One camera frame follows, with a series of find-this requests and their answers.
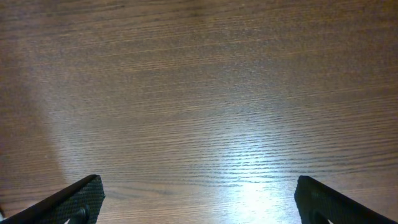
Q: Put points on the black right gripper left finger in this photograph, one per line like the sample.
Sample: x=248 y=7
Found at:
x=80 y=202

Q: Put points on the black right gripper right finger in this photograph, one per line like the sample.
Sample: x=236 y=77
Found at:
x=318 y=203

